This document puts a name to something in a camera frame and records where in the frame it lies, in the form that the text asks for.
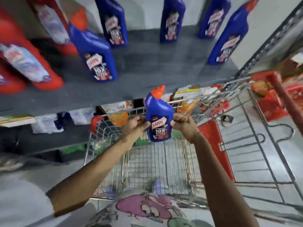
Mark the person's left forearm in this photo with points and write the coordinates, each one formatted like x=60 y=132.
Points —
x=94 y=172

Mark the white plastic packet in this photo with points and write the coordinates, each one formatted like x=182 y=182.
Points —
x=82 y=115
x=46 y=124

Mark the person's left hand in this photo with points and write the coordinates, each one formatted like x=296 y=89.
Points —
x=130 y=132

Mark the red toilet cleaner bottle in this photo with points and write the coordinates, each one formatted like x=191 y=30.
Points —
x=9 y=82
x=52 y=23
x=28 y=59

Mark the person's right forearm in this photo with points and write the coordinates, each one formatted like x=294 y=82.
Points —
x=220 y=184

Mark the white and green packet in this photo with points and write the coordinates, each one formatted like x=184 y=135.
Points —
x=189 y=92

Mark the perforated metal shelf upright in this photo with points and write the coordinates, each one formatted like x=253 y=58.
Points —
x=267 y=49

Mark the grey shelf board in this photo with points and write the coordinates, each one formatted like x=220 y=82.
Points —
x=146 y=68

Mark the red cart corner bumper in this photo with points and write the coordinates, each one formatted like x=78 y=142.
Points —
x=95 y=121

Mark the person's printed shirt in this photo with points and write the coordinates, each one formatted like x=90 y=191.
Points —
x=142 y=210

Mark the person's left thumb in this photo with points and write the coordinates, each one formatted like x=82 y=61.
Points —
x=144 y=127

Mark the person's right hand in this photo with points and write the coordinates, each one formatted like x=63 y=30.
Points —
x=187 y=128

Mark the person's right thumb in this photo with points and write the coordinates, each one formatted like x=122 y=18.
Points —
x=175 y=125

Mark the orange snack packet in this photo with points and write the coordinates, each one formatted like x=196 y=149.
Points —
x=187 y=106

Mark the pile of red packets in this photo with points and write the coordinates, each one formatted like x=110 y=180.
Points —
x=272 y=106

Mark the red packet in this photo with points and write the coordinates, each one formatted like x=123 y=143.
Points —
x=216 y=107

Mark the blue toilet cleaner bottle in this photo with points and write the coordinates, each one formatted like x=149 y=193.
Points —
x=113 y=21
x=214 y=18
x=159 y=111
x=172 y=18
x=94 y=49
x=230 y=37

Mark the red cart seat flap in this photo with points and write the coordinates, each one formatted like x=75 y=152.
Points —
x=214 y=144

